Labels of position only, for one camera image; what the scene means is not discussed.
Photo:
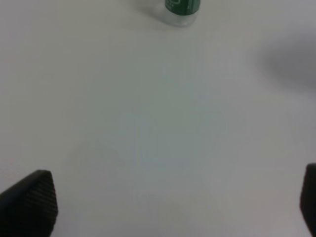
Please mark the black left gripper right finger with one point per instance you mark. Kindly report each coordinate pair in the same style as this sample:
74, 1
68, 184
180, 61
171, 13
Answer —
308, 198

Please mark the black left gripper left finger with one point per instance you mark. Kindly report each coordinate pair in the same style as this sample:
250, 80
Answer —
29, 208

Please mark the clear green label bottle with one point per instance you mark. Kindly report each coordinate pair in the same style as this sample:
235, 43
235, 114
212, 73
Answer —
180, 13

